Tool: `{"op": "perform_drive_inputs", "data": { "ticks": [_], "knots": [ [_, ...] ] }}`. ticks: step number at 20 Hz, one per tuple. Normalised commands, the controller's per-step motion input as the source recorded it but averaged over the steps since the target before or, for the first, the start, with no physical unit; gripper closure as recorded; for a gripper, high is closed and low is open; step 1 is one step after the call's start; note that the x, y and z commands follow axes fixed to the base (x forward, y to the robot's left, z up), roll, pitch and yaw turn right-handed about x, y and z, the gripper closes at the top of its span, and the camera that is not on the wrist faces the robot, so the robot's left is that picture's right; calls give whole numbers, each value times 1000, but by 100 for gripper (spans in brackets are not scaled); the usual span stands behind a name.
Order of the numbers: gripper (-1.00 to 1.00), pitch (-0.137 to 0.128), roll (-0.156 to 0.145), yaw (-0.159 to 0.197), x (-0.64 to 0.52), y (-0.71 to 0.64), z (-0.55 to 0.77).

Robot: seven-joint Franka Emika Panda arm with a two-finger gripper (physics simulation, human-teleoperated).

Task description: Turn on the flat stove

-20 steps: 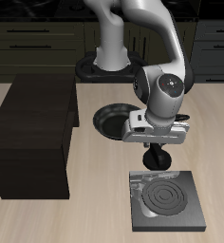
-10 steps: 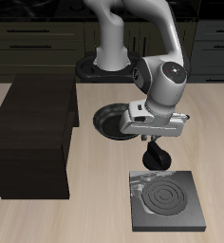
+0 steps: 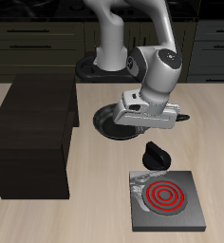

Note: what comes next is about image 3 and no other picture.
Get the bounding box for black frying pan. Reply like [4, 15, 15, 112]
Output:
[92, 103, 192, 141]

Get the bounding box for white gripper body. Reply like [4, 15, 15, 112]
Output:
[112, 100, 182, 130]

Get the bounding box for dark kitchen cupboards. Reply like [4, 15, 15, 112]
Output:
[0, 0, 224, 84]

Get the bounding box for round black stove knob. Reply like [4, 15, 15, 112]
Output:
[141, 140, 173, 172]

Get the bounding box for dark wooden cabinet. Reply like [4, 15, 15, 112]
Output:
[0, 73, 81, 200]

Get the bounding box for dark grey stove plate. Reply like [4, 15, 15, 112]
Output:
[128, 170, 208, 233]

